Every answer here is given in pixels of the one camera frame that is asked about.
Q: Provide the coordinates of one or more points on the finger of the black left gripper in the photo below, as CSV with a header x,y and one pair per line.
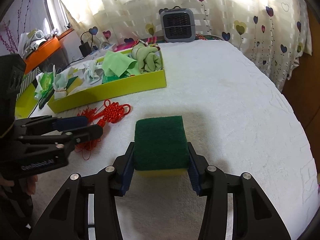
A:
x,y
68,139
64,124

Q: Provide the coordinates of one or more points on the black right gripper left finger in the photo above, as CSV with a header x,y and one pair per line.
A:
x,y
124,165

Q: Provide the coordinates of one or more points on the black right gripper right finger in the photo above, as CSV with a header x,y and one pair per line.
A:
x,y
197,172

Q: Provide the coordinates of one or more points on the yellow green scrub sponge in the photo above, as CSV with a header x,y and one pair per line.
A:
x,y
160,147

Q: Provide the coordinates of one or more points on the red chinese knot tassel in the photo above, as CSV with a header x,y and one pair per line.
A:
x,y
109,113

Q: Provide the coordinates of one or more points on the person left hand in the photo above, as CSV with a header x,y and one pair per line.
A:
x,y
29,187

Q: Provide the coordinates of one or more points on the lime green box lid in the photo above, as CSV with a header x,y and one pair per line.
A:
x,y
26,103

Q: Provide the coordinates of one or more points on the green tissue packet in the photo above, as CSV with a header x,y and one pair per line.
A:
x,y
44,85

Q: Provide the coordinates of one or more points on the white sock bundle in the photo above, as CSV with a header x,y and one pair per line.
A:
x,y
60,81

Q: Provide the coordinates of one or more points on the striped gift box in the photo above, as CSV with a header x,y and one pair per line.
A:
x,y
28,80

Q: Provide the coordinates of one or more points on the white cloth bundle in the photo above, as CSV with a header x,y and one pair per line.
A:
x,y
93,71

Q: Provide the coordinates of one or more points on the white towel bedspread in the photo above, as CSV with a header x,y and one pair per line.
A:
x,y
233,115

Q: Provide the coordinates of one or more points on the orange shelf ledge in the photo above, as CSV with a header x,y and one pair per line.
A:
x,y
42,53

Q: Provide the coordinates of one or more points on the black power adapter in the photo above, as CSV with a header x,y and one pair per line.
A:
x,y
85,49

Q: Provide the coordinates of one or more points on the light green microfibre cloth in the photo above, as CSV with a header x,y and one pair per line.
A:
x,y
118,64

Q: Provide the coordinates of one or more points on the lime green cardboard box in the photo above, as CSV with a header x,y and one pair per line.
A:
x,y
79,93

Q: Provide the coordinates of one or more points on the white power strip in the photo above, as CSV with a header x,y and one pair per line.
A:
x,y
101,52

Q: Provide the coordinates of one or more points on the rolled olive green towel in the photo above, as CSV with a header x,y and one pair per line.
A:
x,y
146,57

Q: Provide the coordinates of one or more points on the grey portable heater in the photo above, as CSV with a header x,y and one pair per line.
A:
x,y
178,24

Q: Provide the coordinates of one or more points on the heart pattern curtain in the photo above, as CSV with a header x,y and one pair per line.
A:
x,y
273,34

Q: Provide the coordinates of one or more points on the black camera box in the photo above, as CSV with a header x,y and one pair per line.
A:
x,y
12,72

